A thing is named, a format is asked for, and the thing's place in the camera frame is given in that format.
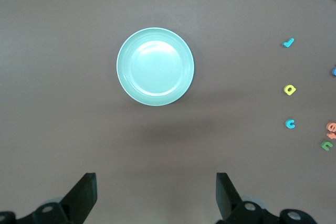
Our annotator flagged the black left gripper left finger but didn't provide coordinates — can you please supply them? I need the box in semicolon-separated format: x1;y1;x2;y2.
0;173;98;224

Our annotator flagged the yellow letter p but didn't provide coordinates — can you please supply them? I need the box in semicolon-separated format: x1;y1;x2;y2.
283;84;297;96

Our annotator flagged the light green plate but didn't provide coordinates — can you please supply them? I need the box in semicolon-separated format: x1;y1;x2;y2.
116;27;195;107

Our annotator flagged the brown table cover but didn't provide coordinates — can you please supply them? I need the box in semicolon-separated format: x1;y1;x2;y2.
0;0;336;224

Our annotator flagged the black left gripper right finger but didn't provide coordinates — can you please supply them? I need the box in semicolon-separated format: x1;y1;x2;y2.
215;173;320;224

